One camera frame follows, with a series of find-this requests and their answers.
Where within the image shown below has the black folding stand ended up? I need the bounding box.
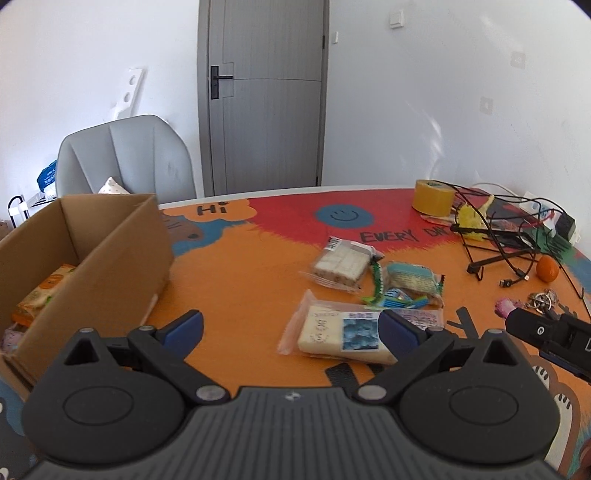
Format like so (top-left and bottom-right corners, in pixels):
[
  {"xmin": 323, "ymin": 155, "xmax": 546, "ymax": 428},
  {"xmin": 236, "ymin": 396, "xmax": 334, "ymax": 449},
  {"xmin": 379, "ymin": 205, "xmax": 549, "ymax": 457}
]
[{"xmin": 450, "ymin": 223, "xmax": 539, "ymax": 282}]

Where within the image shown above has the large white bread packet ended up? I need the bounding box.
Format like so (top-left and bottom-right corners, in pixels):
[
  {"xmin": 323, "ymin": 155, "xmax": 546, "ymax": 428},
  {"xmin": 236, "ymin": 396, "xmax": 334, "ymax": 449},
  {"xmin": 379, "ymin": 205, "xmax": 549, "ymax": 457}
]
[{"xmin": 277, "ymin": 289, "xmax": 446, "ymax": 366}]

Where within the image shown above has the black usb cable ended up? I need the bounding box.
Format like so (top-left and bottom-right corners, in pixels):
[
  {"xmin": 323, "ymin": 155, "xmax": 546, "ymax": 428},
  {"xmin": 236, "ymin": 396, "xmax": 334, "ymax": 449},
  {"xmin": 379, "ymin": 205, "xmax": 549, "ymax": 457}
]
[{"xmin": 498, "ymin": 257, "xmax": 539, "ymax": 289}]

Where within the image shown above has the grey door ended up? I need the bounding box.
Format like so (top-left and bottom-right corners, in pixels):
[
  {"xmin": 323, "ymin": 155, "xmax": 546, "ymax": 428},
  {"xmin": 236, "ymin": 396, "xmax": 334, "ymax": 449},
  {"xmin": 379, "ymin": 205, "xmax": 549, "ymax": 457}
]
[{"xmin": 198, "ymin": 0, "xmax": 331, "ymax": 197}]

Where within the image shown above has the clear sandwich cracker packet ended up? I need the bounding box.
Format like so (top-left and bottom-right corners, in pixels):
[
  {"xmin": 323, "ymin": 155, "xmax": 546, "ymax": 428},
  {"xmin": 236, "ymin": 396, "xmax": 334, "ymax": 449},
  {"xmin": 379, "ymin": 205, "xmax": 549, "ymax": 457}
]
[{"xmin": 299, "ymin": 236, "xmax": 385, "ymax": 293}]

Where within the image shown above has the metal key bunch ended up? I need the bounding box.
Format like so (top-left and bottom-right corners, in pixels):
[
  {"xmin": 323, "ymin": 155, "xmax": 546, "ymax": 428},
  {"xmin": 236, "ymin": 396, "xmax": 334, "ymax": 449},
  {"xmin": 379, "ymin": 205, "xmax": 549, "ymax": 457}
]
[{"xmin": 526, "ymin": 288, "xmax": 562, "ymax": 315}]

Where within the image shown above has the white wire rack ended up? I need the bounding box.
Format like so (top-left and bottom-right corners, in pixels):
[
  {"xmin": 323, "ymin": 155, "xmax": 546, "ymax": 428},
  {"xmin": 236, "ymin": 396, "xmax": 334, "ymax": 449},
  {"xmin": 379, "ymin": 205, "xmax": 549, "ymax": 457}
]
[{"xmin": 8, "ymin": 194, "xmax": 59, "ymax": 228}]

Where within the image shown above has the cardboard box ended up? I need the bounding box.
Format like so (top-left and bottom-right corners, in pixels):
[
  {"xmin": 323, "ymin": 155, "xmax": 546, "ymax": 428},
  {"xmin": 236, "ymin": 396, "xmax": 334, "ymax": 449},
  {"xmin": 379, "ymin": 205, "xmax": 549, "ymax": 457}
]
[{"xmin": 0, "ymin": 194, "xmax": 175, "ymax": 387}]

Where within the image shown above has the black power adapter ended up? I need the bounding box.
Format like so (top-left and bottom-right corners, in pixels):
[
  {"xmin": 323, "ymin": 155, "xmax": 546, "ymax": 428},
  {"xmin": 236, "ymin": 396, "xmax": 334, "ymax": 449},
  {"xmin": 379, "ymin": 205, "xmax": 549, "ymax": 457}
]
[{"xmin": 554, "ymin": 214, "xmax": 577, "ymax": 241}]

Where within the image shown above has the teal wafer packet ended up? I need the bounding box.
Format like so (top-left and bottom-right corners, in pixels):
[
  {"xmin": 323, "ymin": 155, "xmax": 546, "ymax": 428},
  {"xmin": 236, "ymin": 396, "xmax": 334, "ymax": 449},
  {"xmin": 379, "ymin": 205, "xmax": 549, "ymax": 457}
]
[{"xmin": 385, "ymin": 261, "xmax": 447, "ymax": 308}]

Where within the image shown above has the yellow plastic toy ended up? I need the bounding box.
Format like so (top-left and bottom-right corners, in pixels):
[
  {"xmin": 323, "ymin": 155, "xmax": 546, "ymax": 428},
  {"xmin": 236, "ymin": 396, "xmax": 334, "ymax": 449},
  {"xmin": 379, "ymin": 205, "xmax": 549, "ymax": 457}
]
[{"xmin": 456, "ymin": 194, "xmax": 496, "ymax": 241}]

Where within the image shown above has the yellow tape roll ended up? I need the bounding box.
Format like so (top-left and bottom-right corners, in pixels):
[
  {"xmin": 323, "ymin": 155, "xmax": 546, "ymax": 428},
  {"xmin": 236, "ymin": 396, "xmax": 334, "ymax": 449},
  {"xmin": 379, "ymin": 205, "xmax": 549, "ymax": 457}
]
[{"xmin": 412, "ymin": 178, "xmax": 456, "ymax": 217}]

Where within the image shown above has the grey chair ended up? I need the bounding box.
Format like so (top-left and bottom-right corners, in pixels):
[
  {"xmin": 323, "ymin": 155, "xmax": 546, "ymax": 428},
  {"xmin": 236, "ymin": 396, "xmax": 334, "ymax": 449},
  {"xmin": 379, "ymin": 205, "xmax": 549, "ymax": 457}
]
[{"xmin": 56, "ymin": 115, "xmax": 197, "ymax": 202}]

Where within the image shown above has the orange fruit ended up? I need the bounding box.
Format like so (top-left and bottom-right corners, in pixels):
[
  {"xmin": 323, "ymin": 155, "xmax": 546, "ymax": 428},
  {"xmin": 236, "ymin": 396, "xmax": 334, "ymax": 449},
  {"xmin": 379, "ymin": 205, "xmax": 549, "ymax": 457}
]
[{"xmin": 536, "ymin": 256, "xmax": 561, "ymax": 282}]

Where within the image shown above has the yellow orange snack packet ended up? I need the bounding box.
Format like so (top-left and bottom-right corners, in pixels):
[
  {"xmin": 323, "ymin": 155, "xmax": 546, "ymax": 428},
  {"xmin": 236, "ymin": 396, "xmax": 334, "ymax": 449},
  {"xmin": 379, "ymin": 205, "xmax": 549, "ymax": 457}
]
[{"xmin": 11, "ymin": 263, "xmax": 77, "ymax": 325}]

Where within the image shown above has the small blue candy packet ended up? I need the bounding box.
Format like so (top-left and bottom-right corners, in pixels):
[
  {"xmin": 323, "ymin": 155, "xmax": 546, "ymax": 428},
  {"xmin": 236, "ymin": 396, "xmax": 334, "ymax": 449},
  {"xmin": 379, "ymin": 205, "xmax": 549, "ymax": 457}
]
[{"xmin": 381, "ymin": 287, "xmax": 428, "ymax": 310}]

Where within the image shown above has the black door handle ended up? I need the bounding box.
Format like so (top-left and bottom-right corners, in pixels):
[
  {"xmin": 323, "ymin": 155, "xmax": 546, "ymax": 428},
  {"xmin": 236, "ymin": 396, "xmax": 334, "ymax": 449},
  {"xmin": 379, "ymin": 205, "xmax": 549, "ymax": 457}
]
[{"xmin": 209, "ymin": 65, "xmax": 234, "ymax": 100}]

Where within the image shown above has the white power strip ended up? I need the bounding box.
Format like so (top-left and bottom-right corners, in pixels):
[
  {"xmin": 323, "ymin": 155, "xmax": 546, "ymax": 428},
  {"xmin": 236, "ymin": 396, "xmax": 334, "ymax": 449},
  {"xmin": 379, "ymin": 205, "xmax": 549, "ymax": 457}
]
[{"xmin": 521, "ymin": 191, "xmax": 583, "ymax": 246}]

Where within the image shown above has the blue plastic bag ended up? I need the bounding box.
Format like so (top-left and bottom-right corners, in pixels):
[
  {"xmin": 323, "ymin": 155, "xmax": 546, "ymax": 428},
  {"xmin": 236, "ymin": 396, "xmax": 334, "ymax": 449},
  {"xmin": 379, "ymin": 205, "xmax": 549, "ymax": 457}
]
[{"xmin": 36, "ymin": 160, "xmax": 59, "ymax": 194}]

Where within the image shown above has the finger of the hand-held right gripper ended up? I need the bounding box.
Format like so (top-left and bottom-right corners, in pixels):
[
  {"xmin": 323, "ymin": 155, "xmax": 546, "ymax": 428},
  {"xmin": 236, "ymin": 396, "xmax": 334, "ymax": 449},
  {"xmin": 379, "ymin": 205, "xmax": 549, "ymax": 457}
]
[{"xmin": 505, "ymin": 309, "xmax": 571, "ymax": 347}]

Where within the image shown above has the black cable tangle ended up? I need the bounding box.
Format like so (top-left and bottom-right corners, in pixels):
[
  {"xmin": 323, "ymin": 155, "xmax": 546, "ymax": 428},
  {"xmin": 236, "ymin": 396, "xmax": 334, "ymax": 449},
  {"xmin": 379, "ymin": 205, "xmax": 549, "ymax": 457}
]
[{"xmin": 445, "ymin": 182, "xmax": 575, "ymax": 259}]

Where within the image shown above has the white dotted cushion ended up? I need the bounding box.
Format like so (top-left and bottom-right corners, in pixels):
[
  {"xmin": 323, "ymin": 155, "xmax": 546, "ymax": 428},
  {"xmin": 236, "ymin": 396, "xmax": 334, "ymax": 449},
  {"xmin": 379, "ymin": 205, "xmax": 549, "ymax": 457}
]
[{"xmin": 97, "ymin": 176, "xmax": 128, "ymax": 195}]

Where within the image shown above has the green striped wrapper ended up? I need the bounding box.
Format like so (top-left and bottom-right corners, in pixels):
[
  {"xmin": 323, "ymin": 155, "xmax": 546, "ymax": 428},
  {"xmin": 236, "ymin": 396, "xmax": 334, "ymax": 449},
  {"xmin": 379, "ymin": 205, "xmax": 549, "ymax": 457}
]
[{"xmin": 362, "ymin": 260, "xmax": 387, "ymax": 305}]

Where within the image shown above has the purple snack packet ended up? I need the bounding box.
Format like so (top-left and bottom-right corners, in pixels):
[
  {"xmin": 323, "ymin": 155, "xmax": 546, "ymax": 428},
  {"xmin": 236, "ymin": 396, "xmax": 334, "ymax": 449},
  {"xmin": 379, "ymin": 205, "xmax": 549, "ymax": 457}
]
[{"xmin": 2, "ymin": 323, "xmax": 25, "ymax": 354}]

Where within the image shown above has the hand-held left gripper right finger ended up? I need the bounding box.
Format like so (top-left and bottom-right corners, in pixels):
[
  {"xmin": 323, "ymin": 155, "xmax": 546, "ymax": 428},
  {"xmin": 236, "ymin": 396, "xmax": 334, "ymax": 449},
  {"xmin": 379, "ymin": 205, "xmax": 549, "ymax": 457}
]
[{"xmin": 353, "ymin": 310, "xmax": 532, "ymax": 408}]

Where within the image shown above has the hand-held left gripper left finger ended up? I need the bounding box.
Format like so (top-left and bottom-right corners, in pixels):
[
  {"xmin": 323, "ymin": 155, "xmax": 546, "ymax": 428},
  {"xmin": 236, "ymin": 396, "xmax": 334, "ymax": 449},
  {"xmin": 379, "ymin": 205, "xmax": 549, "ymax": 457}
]
[{"xmin": 55, "ymin": 310, "xmax": 230, "ymax": 407}]

